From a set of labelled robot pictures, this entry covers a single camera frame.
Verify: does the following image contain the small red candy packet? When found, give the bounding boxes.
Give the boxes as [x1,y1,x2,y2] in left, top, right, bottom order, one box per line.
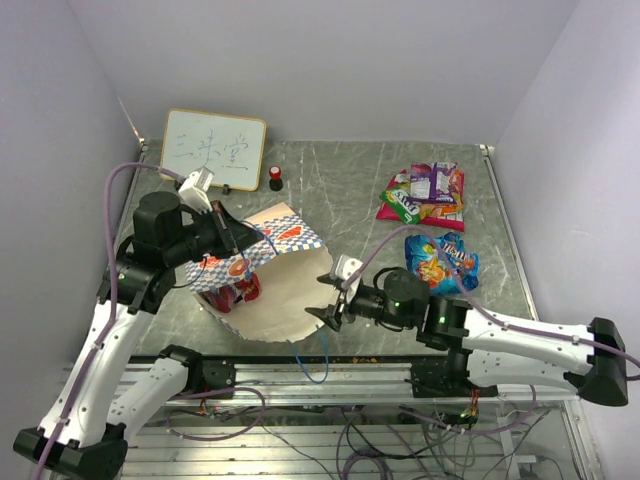
[234,273,261,302]

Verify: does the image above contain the orange snack packet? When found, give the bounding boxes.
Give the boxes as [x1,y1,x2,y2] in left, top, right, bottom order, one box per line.
[420,170,464,219]

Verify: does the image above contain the purple snack packet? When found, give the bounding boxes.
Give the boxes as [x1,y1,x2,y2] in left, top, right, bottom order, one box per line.
[410,163,435,201]
[430,162,458,204]

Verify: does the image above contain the loose floor cables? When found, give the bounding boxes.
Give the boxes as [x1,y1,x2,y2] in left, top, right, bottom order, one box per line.
[164,379,551,480]

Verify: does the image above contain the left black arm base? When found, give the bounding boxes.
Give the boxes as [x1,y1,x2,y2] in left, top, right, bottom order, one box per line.
[149,357,236,400]

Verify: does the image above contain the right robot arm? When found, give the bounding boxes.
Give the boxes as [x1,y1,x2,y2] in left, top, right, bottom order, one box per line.
[306,268,628,407]

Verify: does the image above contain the aluminium rail frame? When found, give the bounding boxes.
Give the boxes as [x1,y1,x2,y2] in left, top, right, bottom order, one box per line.
[117,358,604,479]

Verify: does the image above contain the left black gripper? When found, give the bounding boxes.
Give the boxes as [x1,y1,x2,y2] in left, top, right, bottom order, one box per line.
[164,199,264,266]

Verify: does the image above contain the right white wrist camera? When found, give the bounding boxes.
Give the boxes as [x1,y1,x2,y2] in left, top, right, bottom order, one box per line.
[330,254,363,303]

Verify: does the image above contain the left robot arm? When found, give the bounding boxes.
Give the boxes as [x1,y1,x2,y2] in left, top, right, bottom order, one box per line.
[13,191,263,479]

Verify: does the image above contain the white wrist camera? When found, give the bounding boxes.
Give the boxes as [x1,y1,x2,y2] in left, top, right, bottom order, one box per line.
[330,254,363,303]
[178,167,214,213]

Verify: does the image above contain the large blue Blendy packet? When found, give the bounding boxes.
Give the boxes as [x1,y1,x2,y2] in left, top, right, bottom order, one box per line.
[405,235,479,295]

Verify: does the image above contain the blue candy packet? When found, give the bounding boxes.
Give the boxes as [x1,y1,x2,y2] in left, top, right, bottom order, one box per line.
[437,232,480,276]

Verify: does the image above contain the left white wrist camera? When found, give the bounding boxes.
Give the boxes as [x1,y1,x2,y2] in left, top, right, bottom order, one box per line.
[178,167,214,213]

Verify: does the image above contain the blue checkered paper bag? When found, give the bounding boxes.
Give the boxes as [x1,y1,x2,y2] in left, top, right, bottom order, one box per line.
[185,202,333,344]

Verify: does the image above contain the green snack packet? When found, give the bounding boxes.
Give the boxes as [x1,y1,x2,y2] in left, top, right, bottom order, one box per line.
[380,185,421,224]

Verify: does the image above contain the small yellow-framed whiteboard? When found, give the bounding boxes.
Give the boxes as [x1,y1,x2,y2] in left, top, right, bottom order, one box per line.
[161,108,267,191]

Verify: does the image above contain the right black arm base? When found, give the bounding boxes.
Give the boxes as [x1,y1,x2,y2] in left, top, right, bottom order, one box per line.
[405,356,498,399]

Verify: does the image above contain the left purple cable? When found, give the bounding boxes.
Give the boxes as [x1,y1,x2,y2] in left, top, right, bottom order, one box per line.
[31,162,267,480]

